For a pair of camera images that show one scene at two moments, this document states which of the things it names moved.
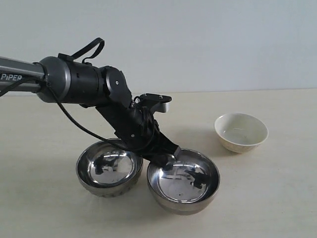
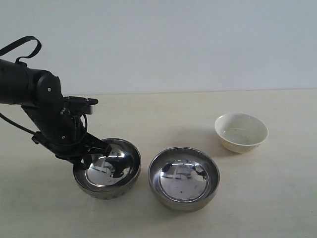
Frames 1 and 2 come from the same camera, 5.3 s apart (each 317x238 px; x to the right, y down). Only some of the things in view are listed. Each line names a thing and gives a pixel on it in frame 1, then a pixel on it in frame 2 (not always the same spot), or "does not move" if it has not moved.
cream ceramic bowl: (240, 132) does not move
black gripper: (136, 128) -> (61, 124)
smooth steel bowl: (188, 187) does not move
